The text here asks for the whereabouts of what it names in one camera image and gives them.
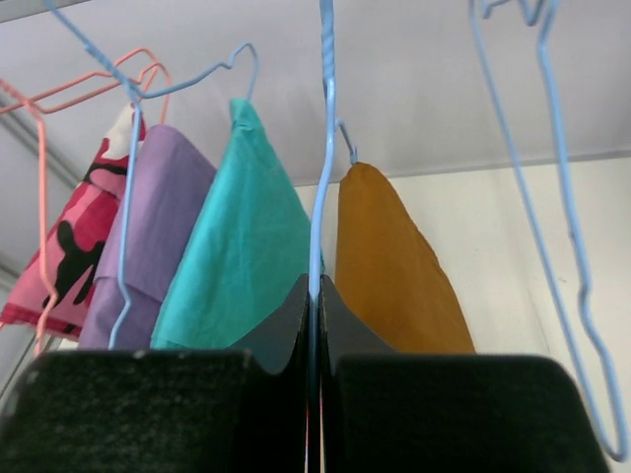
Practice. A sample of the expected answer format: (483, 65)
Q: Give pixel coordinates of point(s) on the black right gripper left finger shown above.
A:
(241, 409)

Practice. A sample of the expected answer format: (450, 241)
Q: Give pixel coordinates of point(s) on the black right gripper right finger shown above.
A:
(384, 411)

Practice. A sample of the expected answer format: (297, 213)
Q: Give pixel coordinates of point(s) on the blue wire hanger brown trousers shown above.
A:
(327, 37)

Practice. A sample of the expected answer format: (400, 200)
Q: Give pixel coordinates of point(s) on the blue wire hanger teal trousers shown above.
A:
(136, 95)

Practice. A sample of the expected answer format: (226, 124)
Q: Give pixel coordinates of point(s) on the pink wire hanger camouflage trousers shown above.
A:
(34, 295)

